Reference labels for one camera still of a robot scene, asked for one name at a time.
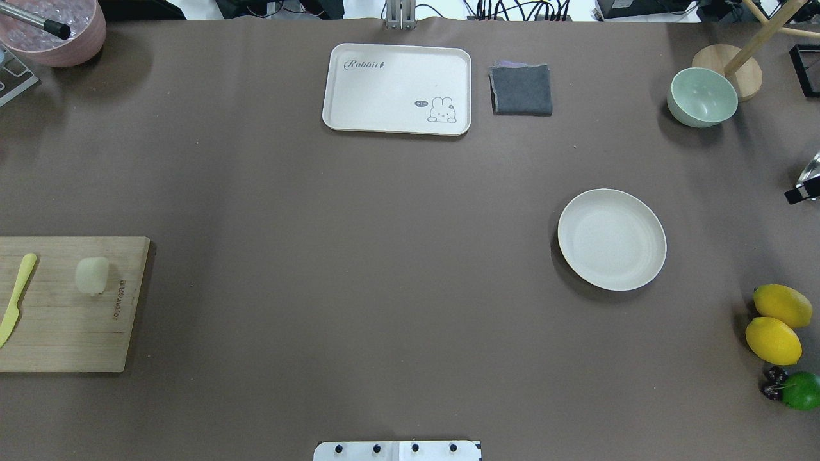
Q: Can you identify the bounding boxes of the cream round plate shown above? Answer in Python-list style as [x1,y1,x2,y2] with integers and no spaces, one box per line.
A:
[557,188,668,291]

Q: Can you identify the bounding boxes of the cream rabbit tray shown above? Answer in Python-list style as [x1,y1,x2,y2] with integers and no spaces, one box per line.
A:
[322,43,472,136]

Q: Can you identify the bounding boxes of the metal scoop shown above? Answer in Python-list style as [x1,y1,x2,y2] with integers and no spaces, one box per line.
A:
[796,152,820,200]

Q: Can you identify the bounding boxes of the black framed box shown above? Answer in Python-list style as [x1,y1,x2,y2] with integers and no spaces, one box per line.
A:
[789,44,819,97]

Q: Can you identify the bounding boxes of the upper yellow lemon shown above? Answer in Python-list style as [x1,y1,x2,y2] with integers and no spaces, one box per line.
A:
[753,284,814,328]

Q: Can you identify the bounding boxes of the yellow lemon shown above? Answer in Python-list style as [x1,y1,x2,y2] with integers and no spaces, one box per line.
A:
[744,317,803,366]
[753,284,814,328]

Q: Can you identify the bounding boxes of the wooden stand base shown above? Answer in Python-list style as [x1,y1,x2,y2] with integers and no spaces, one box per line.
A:
[691,44,762,102]

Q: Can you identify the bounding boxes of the mint green bowl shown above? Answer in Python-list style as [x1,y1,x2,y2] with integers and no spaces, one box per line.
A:
[666,67,739,128]

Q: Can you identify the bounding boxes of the lower yellow lemon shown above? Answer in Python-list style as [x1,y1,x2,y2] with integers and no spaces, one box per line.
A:
[744,317,803,366]

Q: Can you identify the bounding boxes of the wooden stand pole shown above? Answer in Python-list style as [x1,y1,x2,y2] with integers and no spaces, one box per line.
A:
[723,0,819,78]

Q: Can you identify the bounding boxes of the green lime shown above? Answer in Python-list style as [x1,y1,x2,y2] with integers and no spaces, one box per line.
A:
[782,373,819,411]

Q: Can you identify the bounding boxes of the dark cherries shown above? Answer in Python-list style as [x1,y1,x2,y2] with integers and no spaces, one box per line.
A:
[760,366,789,401]

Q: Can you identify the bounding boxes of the grey folded cloth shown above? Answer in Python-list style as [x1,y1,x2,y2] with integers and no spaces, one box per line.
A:
[489,63,554,117]

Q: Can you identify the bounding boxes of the purple cloth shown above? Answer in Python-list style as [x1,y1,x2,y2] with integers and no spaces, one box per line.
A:
[494,61,530,69]

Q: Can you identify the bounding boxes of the pink ice bucket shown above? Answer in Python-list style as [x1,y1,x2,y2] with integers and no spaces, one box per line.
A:
[1,1,106,67]

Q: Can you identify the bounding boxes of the bamboo cutting board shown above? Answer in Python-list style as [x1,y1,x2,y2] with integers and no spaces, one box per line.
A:
[1,236,151,373]

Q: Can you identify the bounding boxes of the metal tongs black tip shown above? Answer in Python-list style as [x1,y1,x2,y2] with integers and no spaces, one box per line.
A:
[1,1,71,40]

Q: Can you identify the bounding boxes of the yellow plastic knife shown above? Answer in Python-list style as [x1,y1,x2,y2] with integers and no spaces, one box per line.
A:
[1,253,37,348]

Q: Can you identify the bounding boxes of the black cables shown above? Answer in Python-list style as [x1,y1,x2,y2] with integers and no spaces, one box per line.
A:
[410,0,577,22]

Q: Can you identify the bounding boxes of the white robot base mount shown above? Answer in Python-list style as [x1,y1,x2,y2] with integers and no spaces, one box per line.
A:
[313,440,482,460]

